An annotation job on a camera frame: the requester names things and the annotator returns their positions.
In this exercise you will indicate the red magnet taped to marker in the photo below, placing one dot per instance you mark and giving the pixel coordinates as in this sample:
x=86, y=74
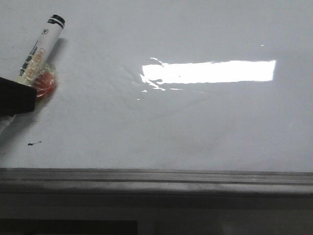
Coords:
x=45, y=82

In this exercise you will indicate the grey aluminium whiteboard tray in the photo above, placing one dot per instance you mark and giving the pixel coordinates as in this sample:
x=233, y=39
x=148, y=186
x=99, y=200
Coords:
x=154, y=182

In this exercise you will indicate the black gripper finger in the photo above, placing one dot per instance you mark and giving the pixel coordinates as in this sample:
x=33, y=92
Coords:
x=16, y=98

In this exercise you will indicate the white black whiteboard marker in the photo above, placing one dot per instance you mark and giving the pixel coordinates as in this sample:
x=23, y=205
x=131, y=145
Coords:
x=37, y=58

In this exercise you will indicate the white whiteboard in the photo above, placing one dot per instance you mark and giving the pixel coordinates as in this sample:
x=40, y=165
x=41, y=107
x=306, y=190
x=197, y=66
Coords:
x=166, y=84

